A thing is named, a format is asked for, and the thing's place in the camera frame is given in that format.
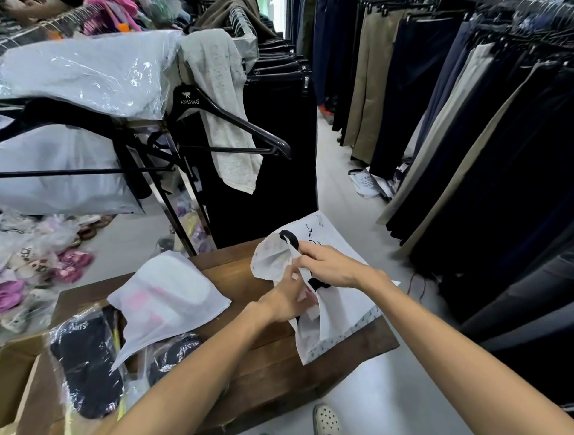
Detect pile of packed colourful slippers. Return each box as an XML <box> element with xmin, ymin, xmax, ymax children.
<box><xmin>0</xmin><ymin>208</ymin><xmax>118</xmax><ymax>334</ymax></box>

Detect white papers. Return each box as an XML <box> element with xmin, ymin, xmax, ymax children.
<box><xmin>348</xmin><ymin>167</ymin><xmax>406</xmax><ymax>201</ymax></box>

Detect person's left forearm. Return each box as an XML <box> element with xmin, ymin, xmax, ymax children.
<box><xmin>105</xmin><ymin>301</ymin><xmax>270</xmax><ymax>435</ymax></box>

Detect person's white patterned shoe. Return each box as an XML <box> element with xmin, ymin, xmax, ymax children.
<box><xmin>312</xmin><ymin>403</ymin><xmax>343</xmax><ymax>435</ymax></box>

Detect garment in clear plastic wrap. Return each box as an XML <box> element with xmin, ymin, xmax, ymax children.
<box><xmin>0</xmin><ymin>30</ymin><xmax>185</xmax><ymax>122</ymax></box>

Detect plain black clothes hanger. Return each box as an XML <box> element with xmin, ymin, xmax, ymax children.
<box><xmin>0</xmin><ymin>96</ymin><xmax>182</xmax><ymax>181</ymax></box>

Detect large white plastic bag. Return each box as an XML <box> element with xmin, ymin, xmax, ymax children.
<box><xmin>0</xmin><ymin>125</ymin><xmax>151</xmax><ymax>217</ymax></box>

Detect light grey speckled garment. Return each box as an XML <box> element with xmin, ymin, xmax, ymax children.
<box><xmin>178</xmin><ymin>29</ymin><xmax>265</xmax><ymax>196</ymax></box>

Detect row of dark and khaki trousers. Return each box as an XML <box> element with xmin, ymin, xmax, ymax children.
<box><xmin>287</xmin><ymin>0</ymin><xmax>574</xmax><ymax>406</ymax></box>

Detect brown hanging garment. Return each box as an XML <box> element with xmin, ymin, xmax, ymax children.
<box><xmin>193</xmin><ymin>0</ymin><xmax>280</xmax><ymax>42</ymax></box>

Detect person's left hand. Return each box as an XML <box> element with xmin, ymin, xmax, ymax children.
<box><xmin>257</xmin><ymin>260</ymin><xmax>319</xmax><ymax>324</ymax></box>

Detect black slippers in clear packet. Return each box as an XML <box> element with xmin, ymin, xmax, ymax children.
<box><xmin>45</xmin><ymin>304</ymin><xmax>128</xmax><ymax>422</ymax></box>
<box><xmin>144</xmin><ymin>333</ymin><xmax>208</xmax><ymax>388</ymax></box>

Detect black hanger with white logo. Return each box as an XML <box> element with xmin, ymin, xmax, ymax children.
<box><xmin>162</xmin><ymin>84</ymin><xmax>293</xmax><ymax>160</ymax></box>

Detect person's right hand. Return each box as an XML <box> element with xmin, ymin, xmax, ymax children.
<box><xmin>296</xmin><ymin>241</ymin><xmax>392</xmax><ymax>290</ymax></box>

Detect pile of colourful clothes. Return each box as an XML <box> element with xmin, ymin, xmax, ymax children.
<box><xmin>80</xmin><ymin>0</ymin><xmax>198</xmax><ymax>37</ymax></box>

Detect black metal clothing rack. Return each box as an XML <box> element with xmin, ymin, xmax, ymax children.
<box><xmin>112</xmin><ymin>130</ymin><xmax>216</xmax><ymax>258</ymax></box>

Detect white bag with black print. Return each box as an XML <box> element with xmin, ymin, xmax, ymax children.
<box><xmin>250</xmin><ymin>211</ymin><xmax>401</xmax><ymax>366</ymax></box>

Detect brown wooden table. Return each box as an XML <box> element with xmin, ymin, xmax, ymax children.
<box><xmin>48</xmin><ymin>238</ymin><xmax>401</xmax><ymax>435</ymax></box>

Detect plain white fabric bag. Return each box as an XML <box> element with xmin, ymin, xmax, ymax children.
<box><xmin>107</xmin><ymin>250</ymin><xmax>233</xmax><ymax>373</ymax></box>

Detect brown cardboard box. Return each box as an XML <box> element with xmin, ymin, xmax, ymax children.
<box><xmin>0</xmin><ymin>331</ymin><xmax>68</xmax><ymax>435</ymax></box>

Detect row of hanging black trousers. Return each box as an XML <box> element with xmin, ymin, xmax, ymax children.
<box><xmin>197</xmin><ymin>38</ymin><xmax>320</xmax><ymax>251</ymax></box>

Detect row of silver wire hangers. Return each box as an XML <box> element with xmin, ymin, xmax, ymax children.
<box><xmin>0</xmin><ymin>0</ymin><xmax>97</xmax><ymax>52</ymax></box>

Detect person's right forearm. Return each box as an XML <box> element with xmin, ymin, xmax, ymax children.
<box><xmin>374</xmin><ymin>268</ymin><xmax>574</xmax><ymax>435</ymax></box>

